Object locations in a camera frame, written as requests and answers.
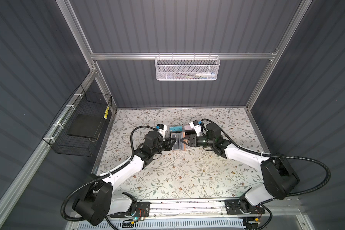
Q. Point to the yellow marker pen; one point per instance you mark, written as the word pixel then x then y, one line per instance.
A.
pixel 106 112

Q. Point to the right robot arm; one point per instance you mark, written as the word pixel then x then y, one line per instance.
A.
pixel 279 178

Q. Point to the black wire basket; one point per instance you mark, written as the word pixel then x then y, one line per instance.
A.
pixel 87 103

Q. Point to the pink leather card wallet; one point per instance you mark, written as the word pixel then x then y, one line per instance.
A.
pixel 178 144

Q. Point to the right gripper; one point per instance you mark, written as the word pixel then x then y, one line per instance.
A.
pixel 193 141

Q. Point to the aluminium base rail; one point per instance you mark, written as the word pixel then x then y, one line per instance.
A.
pixel 141 211

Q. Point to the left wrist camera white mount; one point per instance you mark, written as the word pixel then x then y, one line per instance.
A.
pixel 161 128

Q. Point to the pens in white basket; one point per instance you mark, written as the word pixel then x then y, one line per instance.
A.
pixel 200 75

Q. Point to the teal VIP card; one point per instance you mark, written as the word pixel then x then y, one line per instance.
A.
pixel 176 129

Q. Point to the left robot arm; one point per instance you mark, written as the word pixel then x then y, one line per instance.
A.
pixel 97 199

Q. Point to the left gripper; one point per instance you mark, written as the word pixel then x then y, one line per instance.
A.
pixel 169 144

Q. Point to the clear acrylic card holder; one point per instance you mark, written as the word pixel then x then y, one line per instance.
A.
pixel 189 132

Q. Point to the white wire mesh basket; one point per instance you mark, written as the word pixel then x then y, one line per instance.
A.
pixel 167 66

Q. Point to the black pad in basket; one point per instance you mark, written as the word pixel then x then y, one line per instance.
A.
pixel 85 126

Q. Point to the pink VIP card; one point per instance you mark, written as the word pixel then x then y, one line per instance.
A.
pixel 187 127

